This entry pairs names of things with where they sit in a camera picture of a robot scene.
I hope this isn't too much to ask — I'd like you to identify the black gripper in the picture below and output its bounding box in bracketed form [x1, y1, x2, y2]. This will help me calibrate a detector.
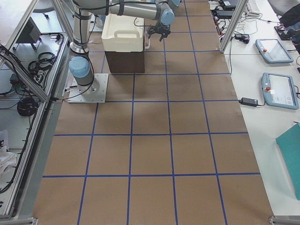
[147, 23, 171, 42]

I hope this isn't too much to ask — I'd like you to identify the wooden drawer with white handle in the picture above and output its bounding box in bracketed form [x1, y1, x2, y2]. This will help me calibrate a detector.
[144, 31, 150, 49]

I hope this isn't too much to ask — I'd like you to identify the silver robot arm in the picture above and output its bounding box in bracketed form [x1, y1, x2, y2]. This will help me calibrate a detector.
[68, 0, 180, 95]

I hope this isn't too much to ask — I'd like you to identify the dark wooden drawer cabinet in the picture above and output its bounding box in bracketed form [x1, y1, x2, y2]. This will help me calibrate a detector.
[105, 51, 145, 74]

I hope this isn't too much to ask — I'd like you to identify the white plastic tray box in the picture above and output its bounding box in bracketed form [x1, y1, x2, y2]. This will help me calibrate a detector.
[101, 14, 144, 52]

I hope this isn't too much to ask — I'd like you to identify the black power adapter brick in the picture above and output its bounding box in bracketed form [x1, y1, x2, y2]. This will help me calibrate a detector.
[239, 97, 258, 107]

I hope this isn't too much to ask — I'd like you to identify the blue teach pendant far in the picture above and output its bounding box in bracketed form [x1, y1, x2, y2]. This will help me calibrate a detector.
[255, 39, 294, 64]

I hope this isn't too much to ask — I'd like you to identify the blue teach pendant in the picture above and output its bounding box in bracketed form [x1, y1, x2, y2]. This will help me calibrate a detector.
[261, 73, 299, 110]
[255, 39, 294, 64]

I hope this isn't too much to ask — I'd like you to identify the black electronics box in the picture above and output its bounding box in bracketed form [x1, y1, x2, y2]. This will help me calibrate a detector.
[16, 17, 41, 50]

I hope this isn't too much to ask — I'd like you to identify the blue teach pendant near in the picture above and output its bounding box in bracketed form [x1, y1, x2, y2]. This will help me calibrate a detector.
[261, 73, 299, 110]

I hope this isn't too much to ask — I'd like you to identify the teal folder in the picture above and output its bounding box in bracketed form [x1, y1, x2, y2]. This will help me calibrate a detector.
[276, 123, 300, 200]

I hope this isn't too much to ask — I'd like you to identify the white crumpled cloth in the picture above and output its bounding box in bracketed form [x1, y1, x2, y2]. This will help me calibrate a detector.
[0, 130, 17, 179]

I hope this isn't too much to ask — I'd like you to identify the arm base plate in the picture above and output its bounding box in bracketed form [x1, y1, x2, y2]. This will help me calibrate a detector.
[67, 73, 109, 104]

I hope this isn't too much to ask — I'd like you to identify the aluminium frame post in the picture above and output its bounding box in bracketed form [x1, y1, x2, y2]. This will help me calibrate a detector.
[219, 0, 248, 53]

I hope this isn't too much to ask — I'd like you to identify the black coiled cable bundle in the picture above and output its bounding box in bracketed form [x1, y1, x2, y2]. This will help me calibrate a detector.
[16, 97, 38, 117]

